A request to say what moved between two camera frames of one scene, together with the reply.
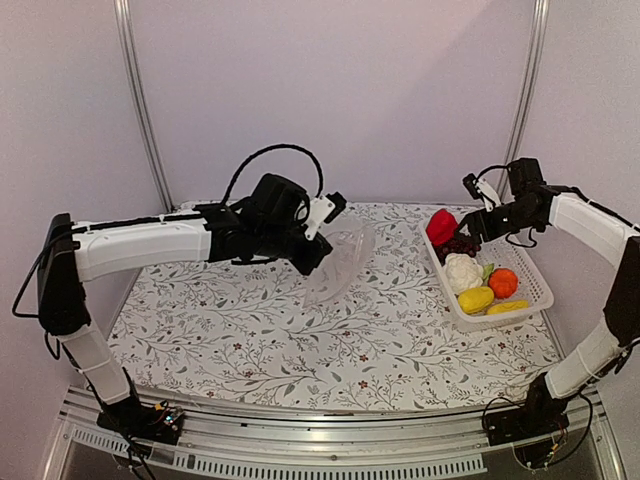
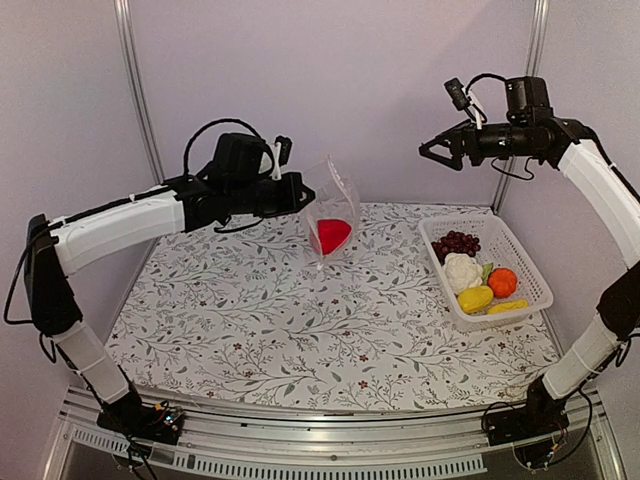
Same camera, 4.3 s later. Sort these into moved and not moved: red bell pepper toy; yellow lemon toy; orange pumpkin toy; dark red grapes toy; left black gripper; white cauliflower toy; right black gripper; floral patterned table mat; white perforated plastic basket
Moved: right black gripper; red bell pepper toy; left black gripper
Not moved: white perforated plastic basket; orange pumpkin toy; yellow lemon toy; white cauliflower toy; dark red grapes toy; floral patterned table mat
